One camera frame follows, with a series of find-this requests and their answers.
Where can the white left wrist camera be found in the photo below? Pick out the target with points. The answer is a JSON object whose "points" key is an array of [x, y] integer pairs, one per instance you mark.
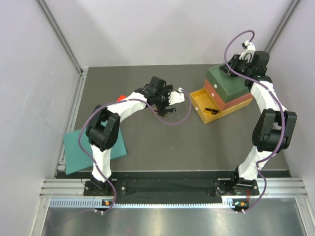
{"points": [[176, 97]]}

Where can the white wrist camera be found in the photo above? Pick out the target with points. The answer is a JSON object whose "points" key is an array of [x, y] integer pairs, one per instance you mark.
{"points": [[176, 97], [249, 50]]}

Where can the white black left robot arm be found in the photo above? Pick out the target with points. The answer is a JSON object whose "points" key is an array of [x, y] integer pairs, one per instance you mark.
{"points": [[103, 129]]}

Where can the red drawer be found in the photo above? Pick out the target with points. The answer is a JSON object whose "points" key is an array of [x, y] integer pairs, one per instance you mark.
{"points": [[219, 101]]}

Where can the yellow bottom drawer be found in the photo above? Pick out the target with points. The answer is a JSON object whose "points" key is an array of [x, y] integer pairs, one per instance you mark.
{"points": [[201, 99]]}

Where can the teal flat board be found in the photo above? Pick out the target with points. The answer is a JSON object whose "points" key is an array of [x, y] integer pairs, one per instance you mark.
{"points": [[76, 160]]}

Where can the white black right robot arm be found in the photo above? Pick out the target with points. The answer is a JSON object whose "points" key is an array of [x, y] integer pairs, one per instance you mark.
{"points": [[274, 128]]}

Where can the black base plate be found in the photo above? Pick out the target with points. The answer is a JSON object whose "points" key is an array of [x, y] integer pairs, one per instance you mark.
{"points": [[157, 187]]}

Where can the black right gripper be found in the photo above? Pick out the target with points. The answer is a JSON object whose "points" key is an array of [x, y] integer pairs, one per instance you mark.
{"points": [[236, 62]]}

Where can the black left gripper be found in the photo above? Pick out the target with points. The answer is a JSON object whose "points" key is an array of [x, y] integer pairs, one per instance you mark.
{"points": [[161, 109]]}

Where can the aluminium frame rail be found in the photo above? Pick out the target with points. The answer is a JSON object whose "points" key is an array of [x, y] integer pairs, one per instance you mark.
{"points": [[70, 193]]}

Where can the red cube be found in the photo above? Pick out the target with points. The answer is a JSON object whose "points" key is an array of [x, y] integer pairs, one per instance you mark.
{"points": [[122, 97]]}

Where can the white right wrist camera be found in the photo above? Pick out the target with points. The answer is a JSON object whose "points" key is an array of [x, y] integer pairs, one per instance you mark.
{"points": [[249, 50]]}

